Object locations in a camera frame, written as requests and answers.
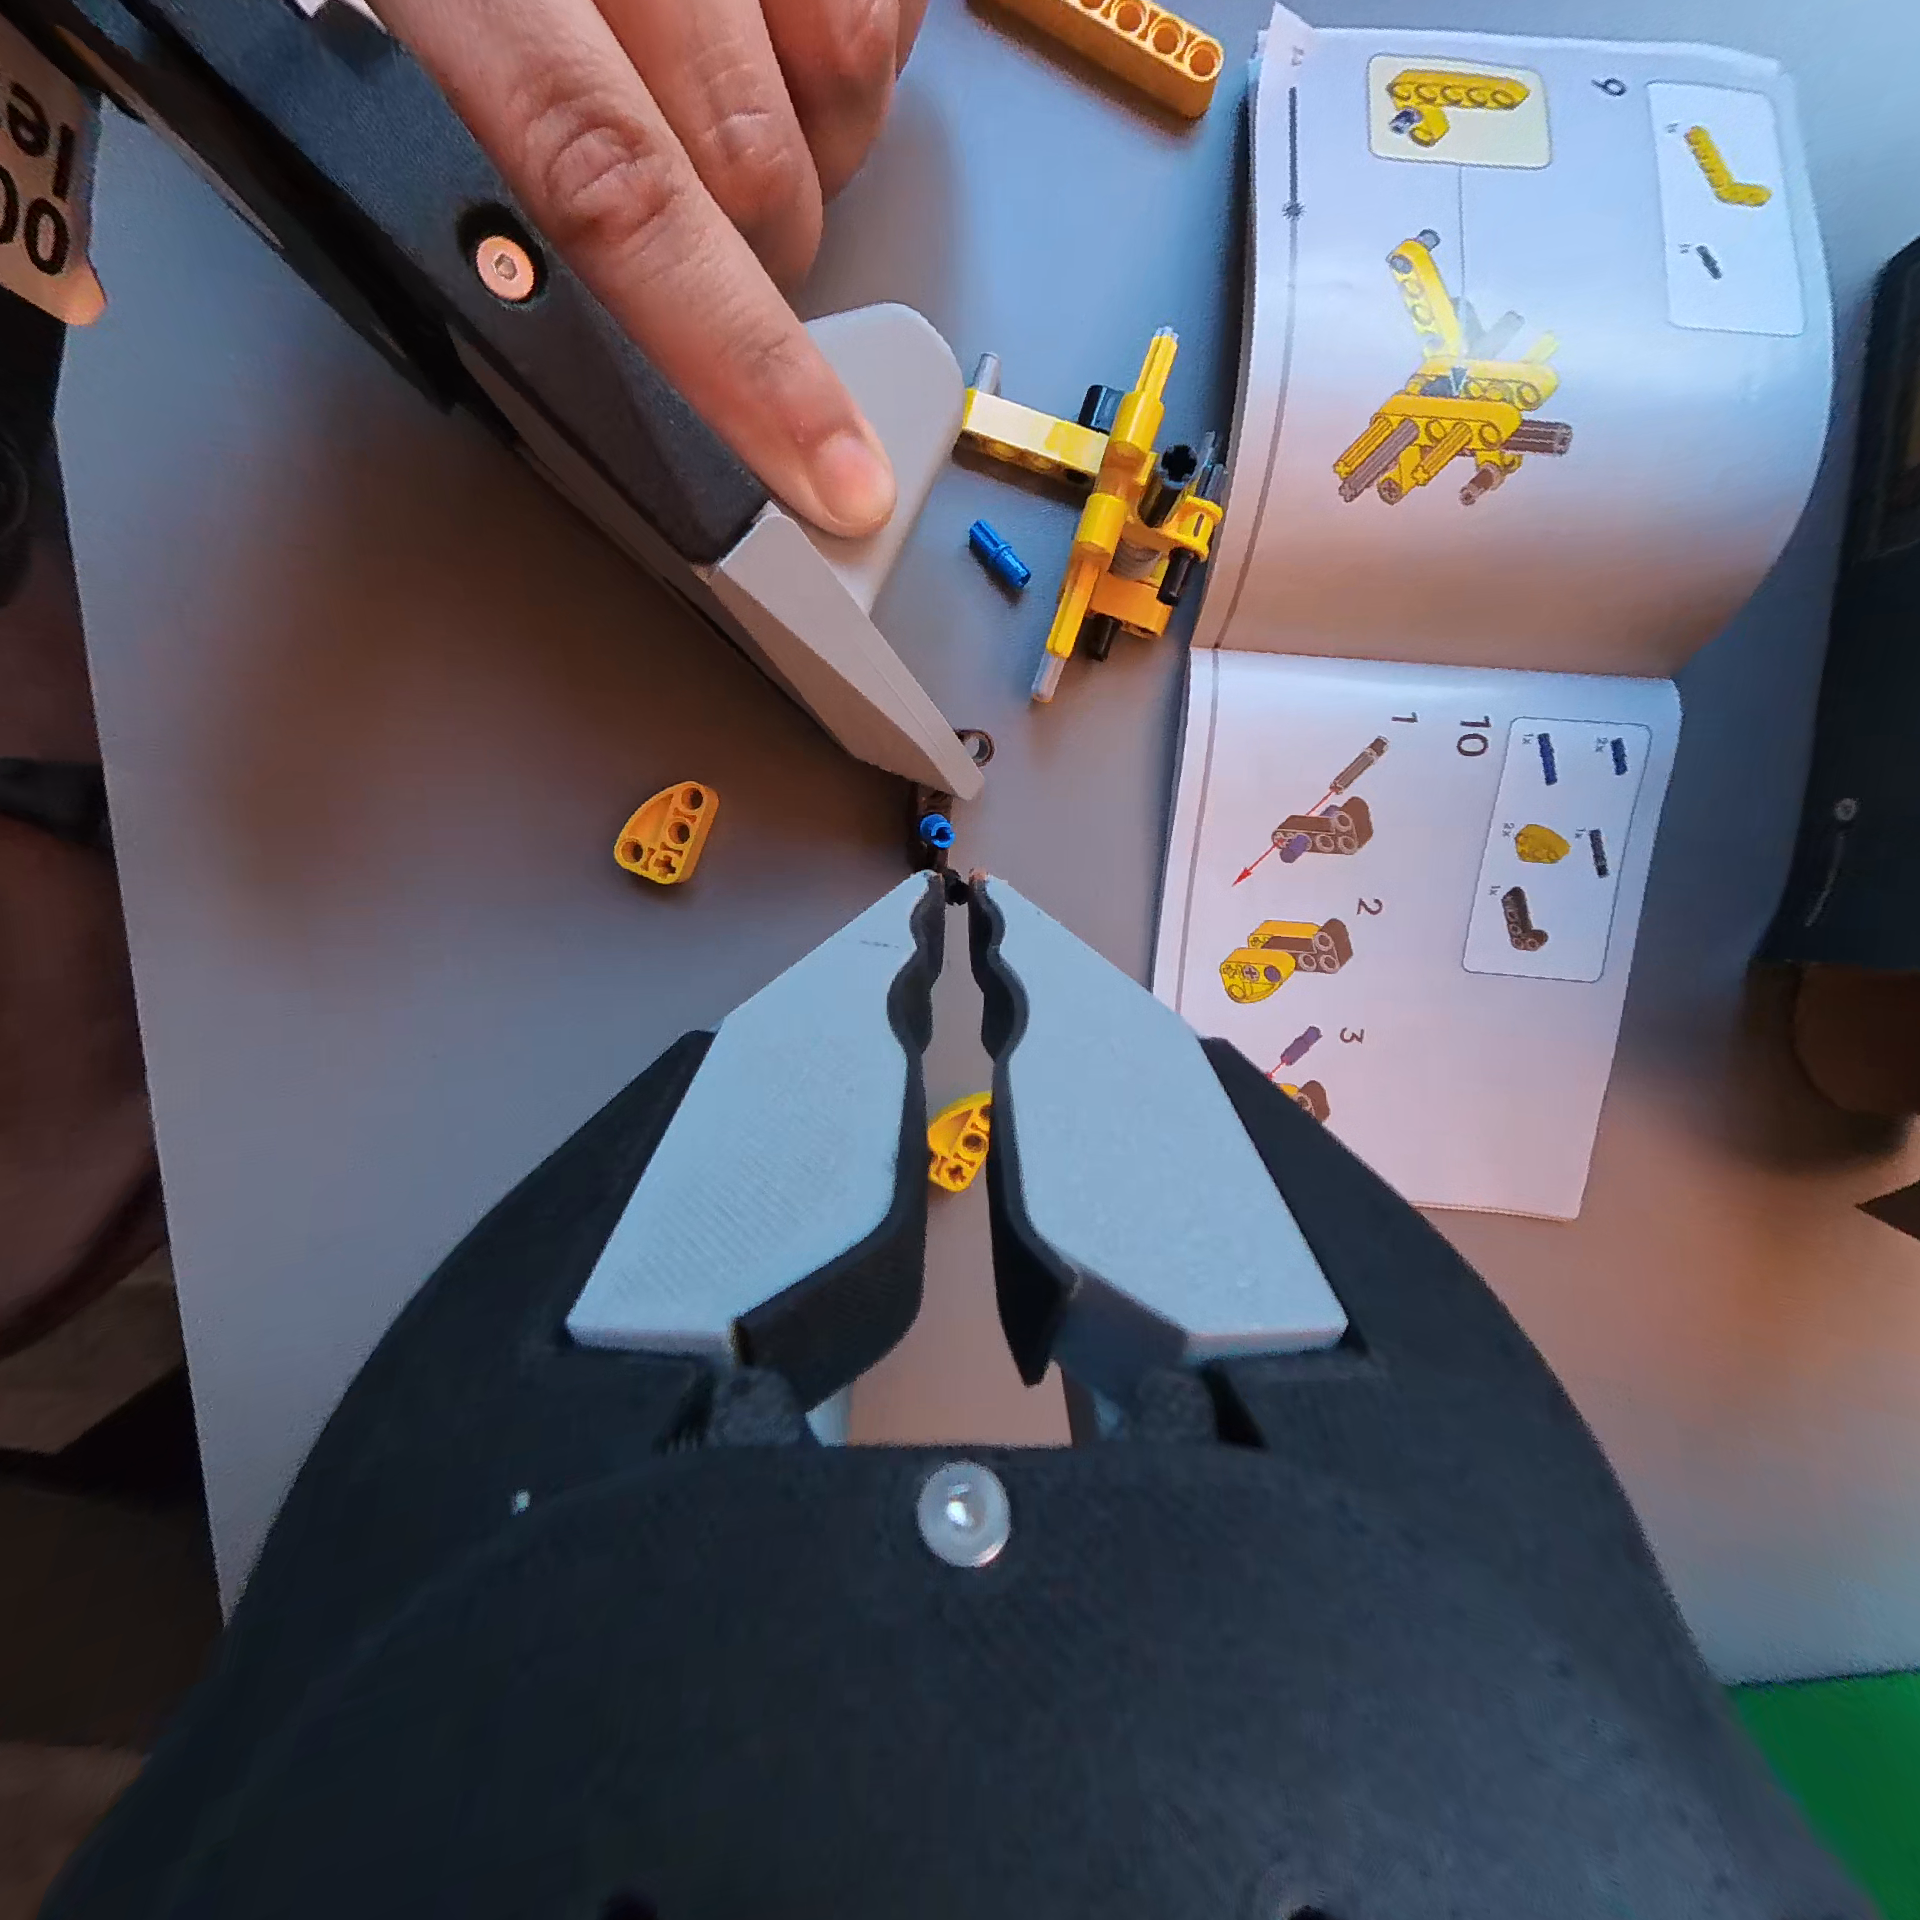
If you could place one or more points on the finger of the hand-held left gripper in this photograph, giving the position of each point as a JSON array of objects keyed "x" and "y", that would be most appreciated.
[
  {"x": 839, "y": 615},
  {"x": 839, "y": 697}
]

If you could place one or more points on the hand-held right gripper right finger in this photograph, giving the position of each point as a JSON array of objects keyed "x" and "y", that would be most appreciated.
[{"x": 1156, "y": 1185}]

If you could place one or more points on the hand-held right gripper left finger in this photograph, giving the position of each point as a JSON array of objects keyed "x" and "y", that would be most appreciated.
[{"x": 751, "y": 1185}]

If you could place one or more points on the black angled lego beam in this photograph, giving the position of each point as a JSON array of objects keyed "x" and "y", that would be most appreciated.
[{"x": 935, "y": 828}]

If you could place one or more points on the yellow triangular lego piece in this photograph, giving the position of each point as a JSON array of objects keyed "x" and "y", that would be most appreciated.
[
  {"x": 668, "y": 836},
  {"x": 961, "y": 1143}
]

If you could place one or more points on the blue lego pin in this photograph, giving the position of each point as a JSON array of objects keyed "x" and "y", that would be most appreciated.
[{"x": 998, "y": 553}]

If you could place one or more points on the yellow lego assembly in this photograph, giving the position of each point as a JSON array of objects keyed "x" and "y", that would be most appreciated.
[{"x": 1119, "y": 494}]

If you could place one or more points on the yellow straight lego beam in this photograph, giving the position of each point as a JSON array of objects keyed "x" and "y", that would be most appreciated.
[{"x": 1142, "y": 44}]

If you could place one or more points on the dark lego box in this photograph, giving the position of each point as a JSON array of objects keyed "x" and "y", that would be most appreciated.
[{"x": 1874, "y": 600}]

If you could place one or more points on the person's left hand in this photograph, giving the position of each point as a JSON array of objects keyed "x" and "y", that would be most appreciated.
[{"x": 674, "y": 181}]

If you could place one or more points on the white instruction booklet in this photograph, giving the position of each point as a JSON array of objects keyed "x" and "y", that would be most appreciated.
[{"x": 1621, "y": 494}]

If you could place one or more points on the green plastic bin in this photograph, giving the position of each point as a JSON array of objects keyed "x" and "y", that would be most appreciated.
[{"x": 1846, "y": 1799}]

